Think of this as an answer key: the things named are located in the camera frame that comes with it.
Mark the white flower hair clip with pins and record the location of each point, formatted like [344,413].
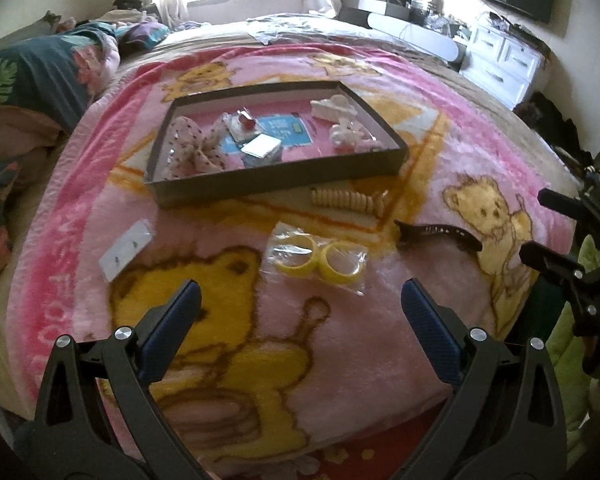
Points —
[345,132]

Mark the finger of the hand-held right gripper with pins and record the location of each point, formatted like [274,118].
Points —
[545,260]
[560,200]

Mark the white drawer cabinet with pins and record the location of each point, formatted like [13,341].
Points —
[500,55]

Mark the bag of yellow bangles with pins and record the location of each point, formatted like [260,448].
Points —
[290,265]

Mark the red floral cloth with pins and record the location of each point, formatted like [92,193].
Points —
[395,440]

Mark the grey storage box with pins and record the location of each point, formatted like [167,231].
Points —
[380,2]

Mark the small silver box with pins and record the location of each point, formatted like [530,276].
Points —
[260,147]

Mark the shallow brown cardboard box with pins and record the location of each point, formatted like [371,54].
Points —
[280,187]

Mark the beige banana hair clip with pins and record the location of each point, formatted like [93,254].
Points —
[345,200]

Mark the white cylindrical bolster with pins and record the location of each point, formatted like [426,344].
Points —
[415,35]

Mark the black hair clip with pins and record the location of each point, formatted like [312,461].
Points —
[450,234]

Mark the leaf print quilt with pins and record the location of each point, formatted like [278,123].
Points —
[25,70]

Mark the cream hair claw clip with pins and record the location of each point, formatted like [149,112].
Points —
[325,109]

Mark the bed with beige sheet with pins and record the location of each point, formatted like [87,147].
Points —
[480,95]

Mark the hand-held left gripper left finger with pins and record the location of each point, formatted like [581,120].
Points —
[172,327]

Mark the dark clothing heap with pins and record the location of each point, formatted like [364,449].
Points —
[550,120]

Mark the polka dot fabric bow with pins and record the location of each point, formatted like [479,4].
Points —
[190,135]

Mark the pile of clothes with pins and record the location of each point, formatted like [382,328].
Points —
[140,35]

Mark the earring card packet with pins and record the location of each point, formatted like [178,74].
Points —
[125,252]

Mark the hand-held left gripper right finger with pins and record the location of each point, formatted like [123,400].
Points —
[430,325]

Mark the pink bear print blanket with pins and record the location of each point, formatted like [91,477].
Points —
[105,160]

